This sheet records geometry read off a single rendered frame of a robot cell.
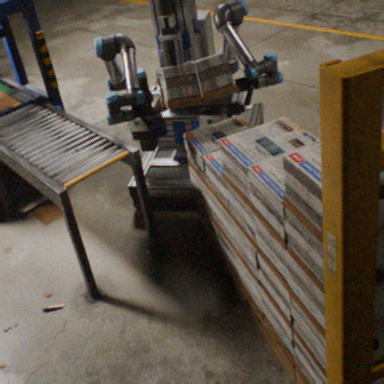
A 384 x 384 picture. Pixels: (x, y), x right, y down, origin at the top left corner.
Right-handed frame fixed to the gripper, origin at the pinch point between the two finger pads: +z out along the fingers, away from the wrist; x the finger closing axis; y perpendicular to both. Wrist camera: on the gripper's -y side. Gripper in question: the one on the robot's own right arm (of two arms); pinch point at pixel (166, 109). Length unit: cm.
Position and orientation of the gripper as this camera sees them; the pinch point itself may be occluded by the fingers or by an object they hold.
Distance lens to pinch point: 299.4
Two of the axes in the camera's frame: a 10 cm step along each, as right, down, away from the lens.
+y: -2.3, -9.6, -1.4
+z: 9.7, -2.4, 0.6
